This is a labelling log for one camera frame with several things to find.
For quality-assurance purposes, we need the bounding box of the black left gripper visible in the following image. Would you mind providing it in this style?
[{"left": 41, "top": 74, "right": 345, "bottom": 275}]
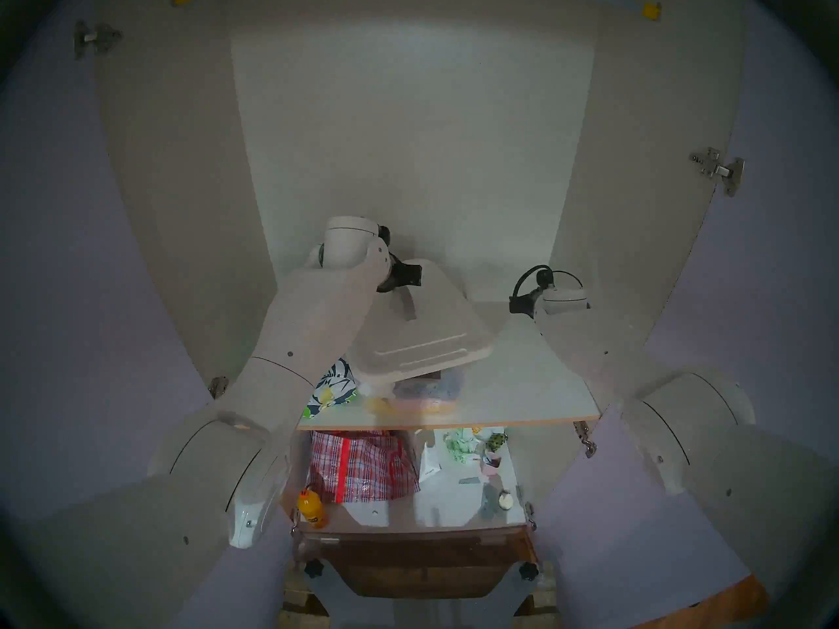
[{"left": 377, "top": 253, "right": 423, "bottom": 293}]

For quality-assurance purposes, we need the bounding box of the white plastic bin lid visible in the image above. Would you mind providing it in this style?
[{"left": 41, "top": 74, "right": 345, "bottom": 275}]
[{"left": 346, "top": 259, "right": 494, "bottom": 385}]

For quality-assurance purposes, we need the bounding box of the navy green floral garment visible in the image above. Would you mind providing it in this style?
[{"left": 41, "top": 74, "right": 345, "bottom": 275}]
[{"left": 302, "top": 358, "right": 360, "bottom": 420}]

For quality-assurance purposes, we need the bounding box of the clear plastic storage bin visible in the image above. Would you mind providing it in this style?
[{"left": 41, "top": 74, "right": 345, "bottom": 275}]
[{"left": 361, "top": 366, "right": 469, "bottom": 419}]

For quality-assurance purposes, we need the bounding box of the blue grey folded garment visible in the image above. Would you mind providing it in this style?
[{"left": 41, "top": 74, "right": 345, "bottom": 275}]
[{"left": 393, "top": 375, "right": 463, "bottom": 402}]

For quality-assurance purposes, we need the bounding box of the white wardrobe carcass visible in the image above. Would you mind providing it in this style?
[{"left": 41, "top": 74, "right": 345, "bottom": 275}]
[{"left": 95, "top": 0, "right": 748, "bottom": 432}]

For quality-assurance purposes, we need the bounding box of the yellow folded garment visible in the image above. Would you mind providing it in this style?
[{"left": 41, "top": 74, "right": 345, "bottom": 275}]
[{"left": 366, "top": 398, "right": 454, "bottom": 417}]

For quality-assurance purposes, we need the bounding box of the white wardrobe shelf board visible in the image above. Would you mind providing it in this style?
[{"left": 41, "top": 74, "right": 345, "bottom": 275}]
[{"left": 295, "top": 301, "right": 602, "bottom": 432}]

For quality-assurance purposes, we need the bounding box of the green patterned plastic bag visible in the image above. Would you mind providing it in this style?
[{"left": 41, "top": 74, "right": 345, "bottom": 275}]
[{"left": 442, "top": 428, "right": 479, "bottom": 465}]

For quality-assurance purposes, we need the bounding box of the white paper carton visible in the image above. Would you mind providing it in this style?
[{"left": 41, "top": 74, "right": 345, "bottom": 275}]
[{"left": 416, "top": 431, "right": 441, "bottom": 483}]

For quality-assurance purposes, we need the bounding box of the red plaid bag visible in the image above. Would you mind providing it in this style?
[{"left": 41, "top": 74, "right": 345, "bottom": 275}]
[{"left": 309, "top": 430, "right": 420, "bottom": 504}]

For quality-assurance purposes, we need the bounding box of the orange bottle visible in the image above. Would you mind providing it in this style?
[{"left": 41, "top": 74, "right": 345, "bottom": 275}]
[{"left": 296, "top": 489, "right": 328, "bottom": 530}]

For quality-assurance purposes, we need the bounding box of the brown wooden panel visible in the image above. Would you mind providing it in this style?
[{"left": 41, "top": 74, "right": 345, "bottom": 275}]
[{"left": 295, "top": 529, "right": 538, "bottom": 599}]

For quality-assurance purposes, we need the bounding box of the lilac wardrobe door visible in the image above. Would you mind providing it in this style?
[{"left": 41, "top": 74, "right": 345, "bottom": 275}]
[
  {"left": 0, "top": 0, "right": 296, "bottom": 629},
  {"left": 534, "top": 0, "right": 839, "bottom": 629}
]

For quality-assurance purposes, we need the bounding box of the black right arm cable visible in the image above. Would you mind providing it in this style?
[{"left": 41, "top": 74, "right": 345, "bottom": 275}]
[{"left": 509, "top": 265, "right": 584, "bottom": 317}]

